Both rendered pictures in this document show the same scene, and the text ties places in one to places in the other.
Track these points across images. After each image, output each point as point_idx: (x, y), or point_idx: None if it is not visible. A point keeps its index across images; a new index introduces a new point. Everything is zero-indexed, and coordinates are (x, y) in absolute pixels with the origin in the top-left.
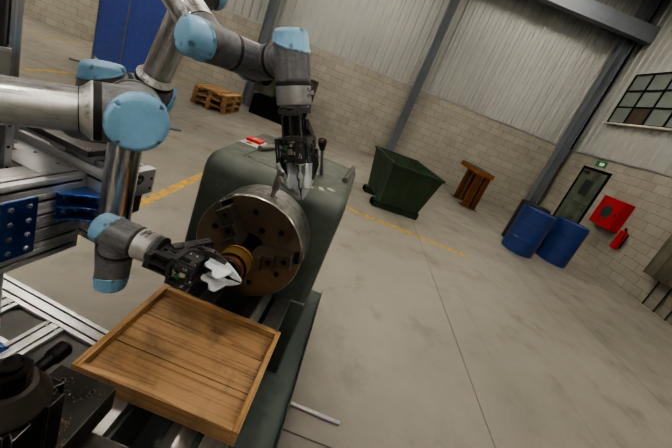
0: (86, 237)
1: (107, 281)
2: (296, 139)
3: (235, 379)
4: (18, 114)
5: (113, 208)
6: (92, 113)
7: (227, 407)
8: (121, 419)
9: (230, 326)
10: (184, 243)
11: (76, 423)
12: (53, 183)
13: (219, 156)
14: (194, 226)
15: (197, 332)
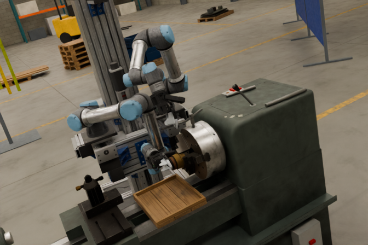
0: None
1: (149, 169)
2: (155, 106)
3: (173, 210)
4: (107, 117)
5: (152, 140)
6: (118, 112)
7: (163, 217)
8: (140, 214)
9: (189, 192)
10: (162, 152)
11: (109, 199)
12: None
13: (194, 109)
14: None
15: (175, 192)
